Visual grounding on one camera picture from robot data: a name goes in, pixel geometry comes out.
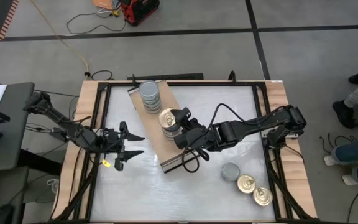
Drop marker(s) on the clear glass jar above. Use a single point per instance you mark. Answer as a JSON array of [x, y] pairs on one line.
[[152, 111]]

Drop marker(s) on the black computer mouse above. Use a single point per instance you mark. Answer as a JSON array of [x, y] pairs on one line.
[[3, 214]]

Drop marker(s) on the black table frame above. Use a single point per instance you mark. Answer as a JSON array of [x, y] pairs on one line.
[[213, 83]]

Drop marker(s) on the black clamp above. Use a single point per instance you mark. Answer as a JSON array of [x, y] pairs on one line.
[[232, 77]]

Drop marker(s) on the orange box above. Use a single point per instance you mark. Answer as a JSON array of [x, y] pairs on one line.
[[102, 3]]

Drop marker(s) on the seated person's legs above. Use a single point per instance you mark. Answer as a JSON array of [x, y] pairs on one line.
[[356, 152]]

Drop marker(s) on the red and black equipment case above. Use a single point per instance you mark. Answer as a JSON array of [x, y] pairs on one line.
[[140, 11]]

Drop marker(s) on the wooden shelf with black frame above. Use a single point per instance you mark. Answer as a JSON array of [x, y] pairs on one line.
[[154, 137]]

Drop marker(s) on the grey side table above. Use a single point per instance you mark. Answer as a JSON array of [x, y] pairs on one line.
[[14, 140]]

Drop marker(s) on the blue label can gold lid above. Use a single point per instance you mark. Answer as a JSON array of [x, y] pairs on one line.
[[166, 118], [246, 183], [170, 137], [169, 132], [262, 196]]

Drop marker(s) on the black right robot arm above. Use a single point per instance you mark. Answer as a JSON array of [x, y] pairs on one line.
[[253, 124]]

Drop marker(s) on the black flat bar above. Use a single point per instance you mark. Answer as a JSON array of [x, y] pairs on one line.
[[166, 76]]

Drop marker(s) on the silver-topped tin can stack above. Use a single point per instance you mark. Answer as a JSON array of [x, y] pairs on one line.
[[149, 89]]

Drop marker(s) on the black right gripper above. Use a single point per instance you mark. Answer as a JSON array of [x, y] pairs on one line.
[[202, 138]]

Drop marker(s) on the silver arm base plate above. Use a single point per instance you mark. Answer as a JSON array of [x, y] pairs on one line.
[[264, 132]]

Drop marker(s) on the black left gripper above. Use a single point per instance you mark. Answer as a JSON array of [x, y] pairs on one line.
[[121, 147]]

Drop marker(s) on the yellow tag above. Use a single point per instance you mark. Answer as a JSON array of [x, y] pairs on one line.
[[106, 163]]

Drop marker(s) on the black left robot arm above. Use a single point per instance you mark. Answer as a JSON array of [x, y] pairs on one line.
[[57, 119]]

